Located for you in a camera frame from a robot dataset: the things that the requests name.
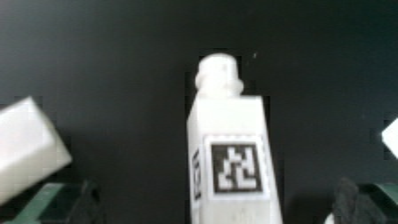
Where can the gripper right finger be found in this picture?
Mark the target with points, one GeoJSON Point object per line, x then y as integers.
{"type": "Point", "coordinates": [365, 203]}

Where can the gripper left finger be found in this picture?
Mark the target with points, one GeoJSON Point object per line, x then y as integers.
{"type": "Point", "coordinates": [67, 204]}

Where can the white chair back frame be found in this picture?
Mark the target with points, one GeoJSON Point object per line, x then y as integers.
{"type": "Point", "coordinates": [33, 150]}

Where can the white chair leg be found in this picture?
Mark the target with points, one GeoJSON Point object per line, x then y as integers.
{"type": "Point", "coordinates": [234, 187]}

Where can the white chair leg cube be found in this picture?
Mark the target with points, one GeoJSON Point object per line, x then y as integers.
{"type": "Point", "coordinates": [390, 138]}

